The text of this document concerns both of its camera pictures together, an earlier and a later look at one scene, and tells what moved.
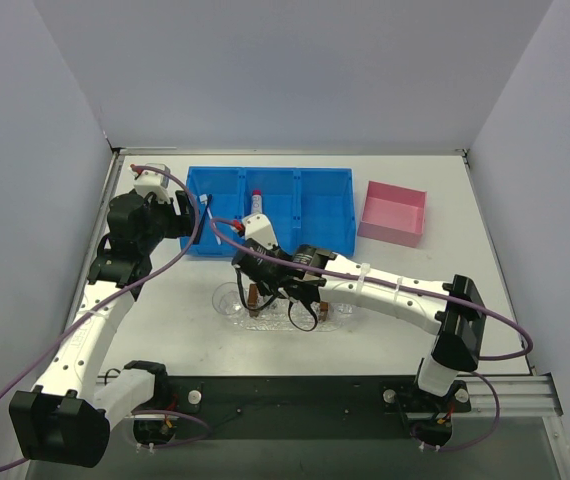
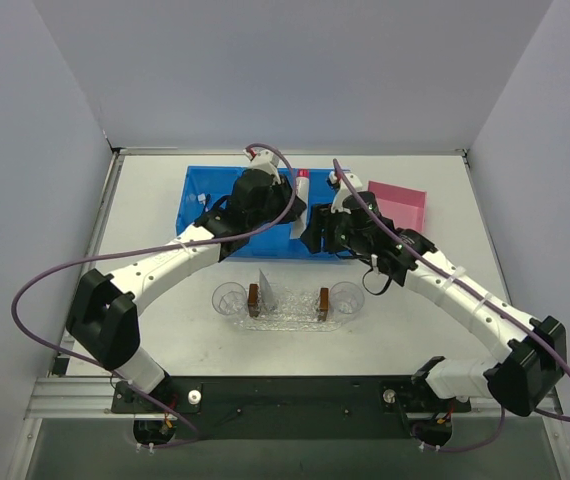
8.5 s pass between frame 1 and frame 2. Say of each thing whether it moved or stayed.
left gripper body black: moved
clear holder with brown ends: stayed
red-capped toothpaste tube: moved
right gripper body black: moved
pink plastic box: stayed
